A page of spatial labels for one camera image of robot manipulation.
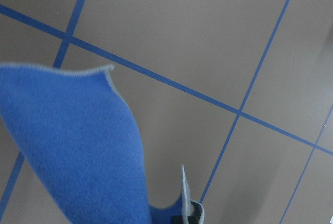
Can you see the blue microfiber towel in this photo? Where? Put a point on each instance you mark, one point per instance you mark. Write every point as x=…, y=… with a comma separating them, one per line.
x=82, y=141

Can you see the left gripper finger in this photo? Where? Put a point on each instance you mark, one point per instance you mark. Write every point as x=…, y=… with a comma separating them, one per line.
x=179, y=220

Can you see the brown paper table cover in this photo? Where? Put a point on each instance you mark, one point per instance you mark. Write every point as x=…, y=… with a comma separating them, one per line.
x=239, y=92

